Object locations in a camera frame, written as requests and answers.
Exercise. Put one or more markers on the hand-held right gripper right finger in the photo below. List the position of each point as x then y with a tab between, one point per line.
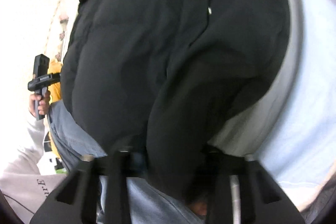
223	187

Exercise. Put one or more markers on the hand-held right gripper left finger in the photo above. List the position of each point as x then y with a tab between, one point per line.
115	182

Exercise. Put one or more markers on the black puffer jacket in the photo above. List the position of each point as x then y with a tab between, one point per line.
170	56

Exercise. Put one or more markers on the person's left forearm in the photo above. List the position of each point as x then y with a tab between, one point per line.
23	150

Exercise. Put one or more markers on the person's left hand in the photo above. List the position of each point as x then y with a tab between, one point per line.
35	104

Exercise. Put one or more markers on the yellow cloth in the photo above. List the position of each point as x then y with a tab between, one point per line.
55	79

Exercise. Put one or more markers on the cream quilted headboard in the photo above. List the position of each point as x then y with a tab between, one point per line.
29	24

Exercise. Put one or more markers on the person's grey-blue pants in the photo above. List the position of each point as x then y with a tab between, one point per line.
73	134

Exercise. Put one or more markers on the grey printed sweatshirt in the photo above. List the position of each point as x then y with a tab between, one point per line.
29	190

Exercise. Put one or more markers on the patchwork bed sheet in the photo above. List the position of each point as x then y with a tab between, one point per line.
302	87

